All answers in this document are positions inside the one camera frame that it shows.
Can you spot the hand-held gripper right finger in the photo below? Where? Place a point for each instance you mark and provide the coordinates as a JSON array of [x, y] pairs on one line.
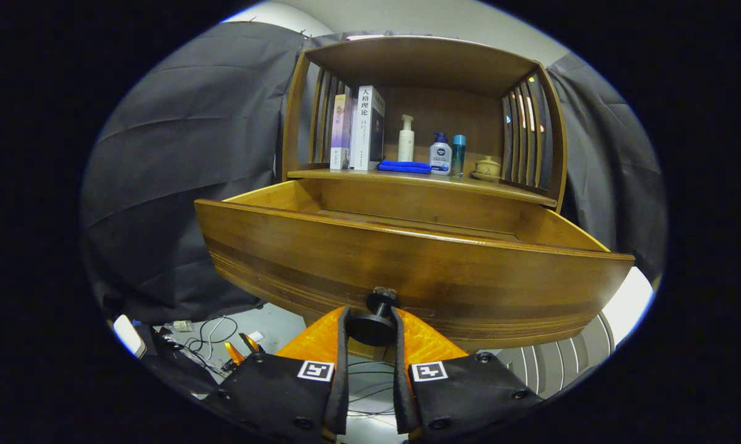
[[397, 370]]

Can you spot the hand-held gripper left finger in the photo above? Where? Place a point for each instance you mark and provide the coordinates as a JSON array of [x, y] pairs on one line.
[[343, 370]]

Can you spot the black drawer knob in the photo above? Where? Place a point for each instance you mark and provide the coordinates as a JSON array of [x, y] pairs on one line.
[[373, 324]]

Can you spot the wooden drawer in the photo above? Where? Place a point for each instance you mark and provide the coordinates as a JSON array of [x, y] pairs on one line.
[[407, 265]]

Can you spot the wooden countertop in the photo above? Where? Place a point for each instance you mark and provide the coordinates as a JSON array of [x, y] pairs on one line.
[[345, 174]]

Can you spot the wooden cabinet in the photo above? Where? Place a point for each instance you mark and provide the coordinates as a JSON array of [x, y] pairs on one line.
[[419, 61]]

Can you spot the small grey adapter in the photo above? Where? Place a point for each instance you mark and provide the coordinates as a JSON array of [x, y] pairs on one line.
[[182, 325]]

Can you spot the blue cloth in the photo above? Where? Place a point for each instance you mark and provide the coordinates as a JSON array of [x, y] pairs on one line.
[[404, 166]]

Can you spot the white device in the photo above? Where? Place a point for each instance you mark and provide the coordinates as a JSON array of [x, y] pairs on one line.
[[129, 336]]

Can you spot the clear bottle dark blue cap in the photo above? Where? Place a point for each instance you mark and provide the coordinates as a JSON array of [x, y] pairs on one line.
[[440, 157]]

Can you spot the yellow lidded teacup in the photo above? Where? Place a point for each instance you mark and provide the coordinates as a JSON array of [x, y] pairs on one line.
[[487, 168]]

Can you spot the teal bottle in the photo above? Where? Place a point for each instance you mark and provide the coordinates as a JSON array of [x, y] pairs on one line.
[[458, 154]]

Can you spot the white pump bottle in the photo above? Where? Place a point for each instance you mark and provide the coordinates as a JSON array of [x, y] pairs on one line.
[[406, 139]]

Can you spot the purple book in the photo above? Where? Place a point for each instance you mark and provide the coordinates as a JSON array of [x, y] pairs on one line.
[[340, 132]]

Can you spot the white book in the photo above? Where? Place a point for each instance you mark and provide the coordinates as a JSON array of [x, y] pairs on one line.
[[365, 126]]

